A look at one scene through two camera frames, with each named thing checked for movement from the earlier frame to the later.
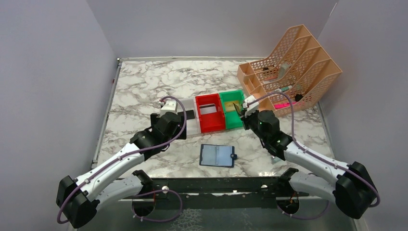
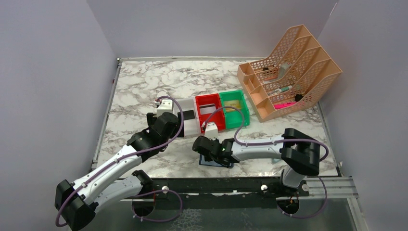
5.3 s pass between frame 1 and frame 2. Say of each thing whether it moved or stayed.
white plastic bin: stayed
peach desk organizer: stayed
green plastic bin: stayed
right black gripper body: moved
